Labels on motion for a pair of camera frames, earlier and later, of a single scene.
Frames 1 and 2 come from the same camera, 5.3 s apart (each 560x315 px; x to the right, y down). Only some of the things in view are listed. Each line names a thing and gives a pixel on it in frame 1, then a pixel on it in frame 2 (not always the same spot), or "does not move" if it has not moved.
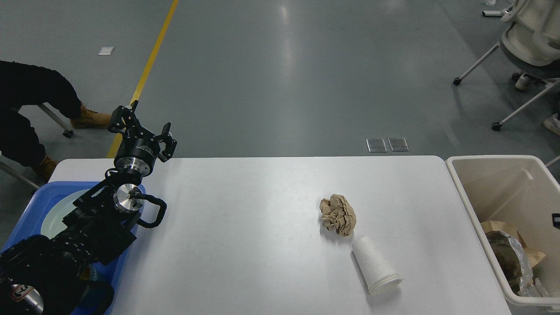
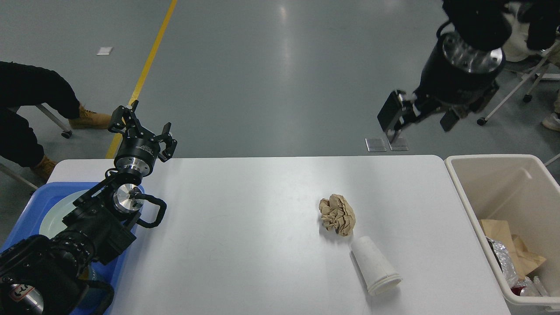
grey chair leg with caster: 68,133 does not move
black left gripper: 136,156 does not move
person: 523,81 → 552,121
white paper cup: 372,268 does not move
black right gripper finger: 556,220 → 390,112
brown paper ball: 337,214 does not move
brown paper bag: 503,251 does not move
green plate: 52,222 does not move
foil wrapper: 529,287 → 510,274
